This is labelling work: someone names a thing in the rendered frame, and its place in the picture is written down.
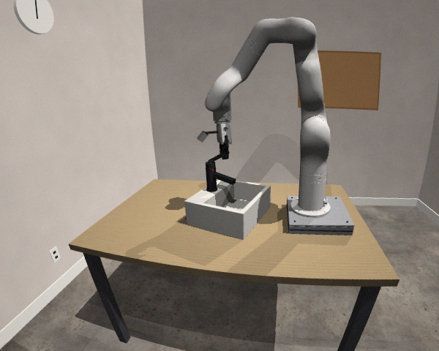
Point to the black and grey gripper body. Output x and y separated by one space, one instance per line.
224 129

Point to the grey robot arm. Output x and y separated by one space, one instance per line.
315 132

